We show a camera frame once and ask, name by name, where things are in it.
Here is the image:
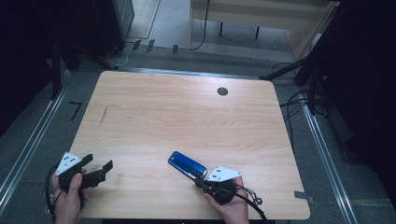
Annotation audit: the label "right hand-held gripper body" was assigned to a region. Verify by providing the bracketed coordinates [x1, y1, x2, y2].
[205, 165, 244, 206]

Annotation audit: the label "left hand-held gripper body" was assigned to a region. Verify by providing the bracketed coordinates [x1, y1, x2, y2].
[54, 151, 84, 191]

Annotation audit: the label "person's right hand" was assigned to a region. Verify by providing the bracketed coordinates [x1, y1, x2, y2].
[203, 176, 250, 224]

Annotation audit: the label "person's left hand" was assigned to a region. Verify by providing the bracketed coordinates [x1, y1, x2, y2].
[51, 173, 91, 224]

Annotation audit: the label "grey tape piece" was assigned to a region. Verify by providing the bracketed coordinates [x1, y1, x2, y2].
[293, 189, 316, 205]

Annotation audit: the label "black metal stand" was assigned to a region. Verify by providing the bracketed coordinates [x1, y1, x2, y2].
[50, 38, 120, 101]
[259, 46, 326, 117]

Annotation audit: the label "dark cabinet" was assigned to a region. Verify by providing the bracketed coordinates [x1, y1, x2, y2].
[92, 0, 135, 59]

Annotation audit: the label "light wooden bench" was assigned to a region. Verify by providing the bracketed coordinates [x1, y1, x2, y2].
[188, 0, 341, 62]

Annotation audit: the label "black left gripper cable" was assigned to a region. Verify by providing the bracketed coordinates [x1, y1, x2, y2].
[45, 164, 64, 223]

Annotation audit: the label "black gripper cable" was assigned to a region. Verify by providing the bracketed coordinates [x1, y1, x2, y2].
[233, 183, 270, 224]
[45, 164, 64, 223]

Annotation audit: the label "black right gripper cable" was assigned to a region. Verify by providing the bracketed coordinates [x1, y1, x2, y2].
[233, 183, 270, 224]

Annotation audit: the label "metal floor rail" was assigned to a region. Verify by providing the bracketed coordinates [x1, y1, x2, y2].
[0, 69, 73, 217]
[117, 66, 263, 81]
[302, 104, 360, 224]

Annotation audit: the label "black floor cables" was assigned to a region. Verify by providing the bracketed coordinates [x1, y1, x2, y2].
[271, 61, 329, 151]

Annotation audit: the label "white floor cable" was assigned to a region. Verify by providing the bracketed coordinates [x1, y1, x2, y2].
[114, 42, 138, 68]

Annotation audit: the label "black hanging cable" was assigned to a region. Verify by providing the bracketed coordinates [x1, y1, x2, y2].
[177, 0, 211, 52]

